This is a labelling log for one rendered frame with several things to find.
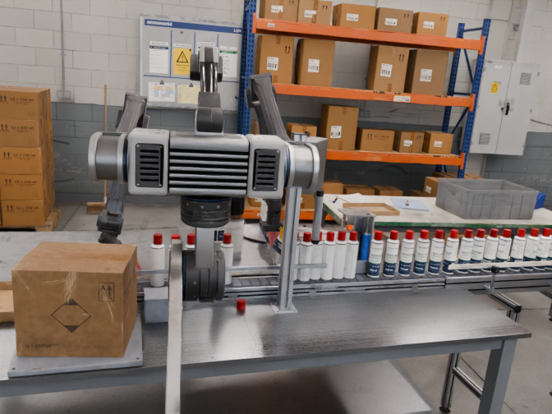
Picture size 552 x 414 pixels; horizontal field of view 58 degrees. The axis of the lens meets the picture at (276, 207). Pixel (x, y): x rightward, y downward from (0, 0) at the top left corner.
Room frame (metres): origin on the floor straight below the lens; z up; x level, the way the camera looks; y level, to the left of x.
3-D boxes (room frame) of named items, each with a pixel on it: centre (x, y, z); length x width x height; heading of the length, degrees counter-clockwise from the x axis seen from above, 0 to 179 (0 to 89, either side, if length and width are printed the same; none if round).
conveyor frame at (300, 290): (1.87, 0.03, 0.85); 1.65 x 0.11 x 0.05; 107
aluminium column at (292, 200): (1.74, -0.06, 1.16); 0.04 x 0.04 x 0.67; 17
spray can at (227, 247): (1.82, 0.18, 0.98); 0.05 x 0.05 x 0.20
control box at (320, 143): (1.82, -0.10, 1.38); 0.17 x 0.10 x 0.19; 162
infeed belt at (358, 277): (1.87, 0.03, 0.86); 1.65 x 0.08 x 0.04; 107
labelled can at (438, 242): (2.10, -0.73, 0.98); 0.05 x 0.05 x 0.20
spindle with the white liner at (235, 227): (2.11, 0.18, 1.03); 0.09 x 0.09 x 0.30
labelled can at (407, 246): (2.06, -0.59, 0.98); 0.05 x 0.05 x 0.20
